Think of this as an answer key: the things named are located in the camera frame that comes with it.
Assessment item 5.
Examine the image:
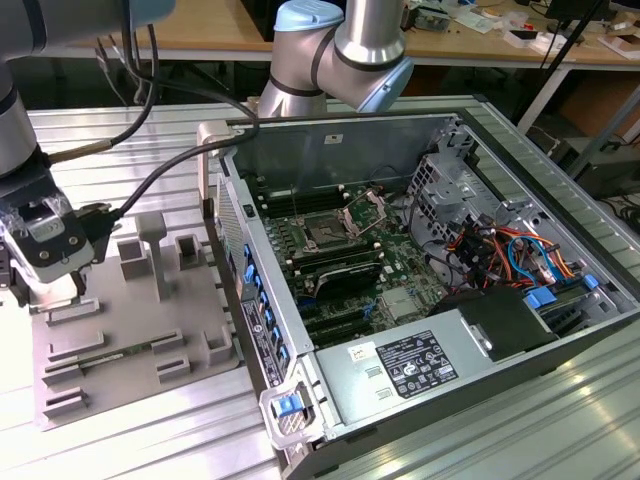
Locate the open PC case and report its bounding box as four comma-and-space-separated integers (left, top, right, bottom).
196, 110, 640, 480

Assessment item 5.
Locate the CPU socket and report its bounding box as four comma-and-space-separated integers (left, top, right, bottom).
302, 214, 351, 251

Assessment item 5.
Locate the black cable with brown sleeve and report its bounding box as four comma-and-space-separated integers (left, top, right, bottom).
47, 19, 161, 164

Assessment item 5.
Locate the metal socket cover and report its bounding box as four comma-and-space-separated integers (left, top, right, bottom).
339, 189, 392, 237

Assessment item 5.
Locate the brown cardboard piece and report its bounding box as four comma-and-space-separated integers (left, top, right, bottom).
599, 33, 640, 59

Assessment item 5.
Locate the black fan shroud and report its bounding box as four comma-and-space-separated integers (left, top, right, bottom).
432, 287, 559, 364

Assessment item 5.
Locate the black computer tower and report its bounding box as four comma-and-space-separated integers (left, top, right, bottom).
574, 142, 640, 201

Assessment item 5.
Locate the grey parts rack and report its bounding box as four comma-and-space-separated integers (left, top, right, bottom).
30, 212, 241, 434

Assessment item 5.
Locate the grey green circuit device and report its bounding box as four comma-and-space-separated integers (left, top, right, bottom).
408, 2, 454, 32

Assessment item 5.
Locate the orange wire bundle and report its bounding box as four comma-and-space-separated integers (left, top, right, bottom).
492, 227, 586, 281

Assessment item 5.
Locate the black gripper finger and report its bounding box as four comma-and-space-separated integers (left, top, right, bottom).
0, 238, 32, 309
69, 232, 110, 303

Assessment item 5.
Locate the silver chipset heatsink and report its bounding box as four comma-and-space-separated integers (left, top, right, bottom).
380, 288, 427, 320

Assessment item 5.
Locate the metal drive cage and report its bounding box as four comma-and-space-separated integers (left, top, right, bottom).
404, 152, 501, 246

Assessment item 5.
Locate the silver power supply unit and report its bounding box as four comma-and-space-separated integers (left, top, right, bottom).
313, 308, 494, 427

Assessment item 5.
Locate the green RAM stick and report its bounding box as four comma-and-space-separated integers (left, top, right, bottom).
79, 342, 156, 366

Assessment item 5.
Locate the black RAM slot bank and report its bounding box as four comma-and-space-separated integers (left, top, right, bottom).
255, 183, 349, 219
285, 238, 385, 277

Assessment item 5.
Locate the black monitor stand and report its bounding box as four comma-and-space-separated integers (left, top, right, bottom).
543, 0, 612, 21

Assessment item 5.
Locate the green motherboard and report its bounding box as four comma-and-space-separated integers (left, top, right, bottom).
249, 179, 451, 351

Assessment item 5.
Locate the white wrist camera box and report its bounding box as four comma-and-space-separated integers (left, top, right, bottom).
0, 194, 96, 285

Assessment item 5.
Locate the small white box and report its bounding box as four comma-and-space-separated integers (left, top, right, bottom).
503, 27, 551, 51

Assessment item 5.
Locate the thick black camera cable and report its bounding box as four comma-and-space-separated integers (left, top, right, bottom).
74, 0, 261, 236

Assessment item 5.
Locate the black expansion slot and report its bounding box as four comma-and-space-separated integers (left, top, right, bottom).
305, 319, 375, 349
298, 305, 362, 329

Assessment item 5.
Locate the blue wire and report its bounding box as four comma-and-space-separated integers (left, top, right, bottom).
506, 233, 569, 289

